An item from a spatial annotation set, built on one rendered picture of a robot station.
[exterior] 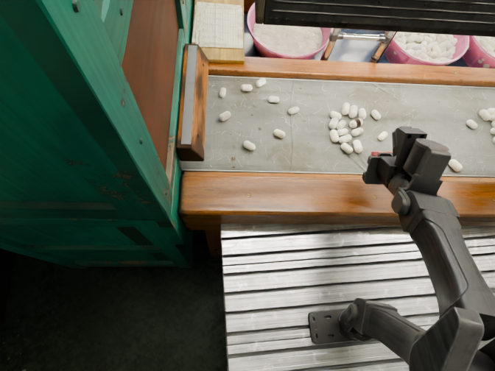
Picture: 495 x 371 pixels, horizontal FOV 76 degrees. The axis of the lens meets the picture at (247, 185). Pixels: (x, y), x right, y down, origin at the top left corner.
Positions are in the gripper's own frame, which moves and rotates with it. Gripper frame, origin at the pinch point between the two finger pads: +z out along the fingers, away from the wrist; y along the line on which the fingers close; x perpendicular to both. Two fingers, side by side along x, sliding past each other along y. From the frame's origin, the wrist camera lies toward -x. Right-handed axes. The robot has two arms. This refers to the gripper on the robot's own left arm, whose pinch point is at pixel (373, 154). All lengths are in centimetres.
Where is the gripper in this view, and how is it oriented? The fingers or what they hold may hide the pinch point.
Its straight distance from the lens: 84.1
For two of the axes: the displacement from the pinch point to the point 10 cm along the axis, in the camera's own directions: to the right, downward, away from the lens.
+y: -10.0, -0.2, -0.7
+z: -0.5, -4.8, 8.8
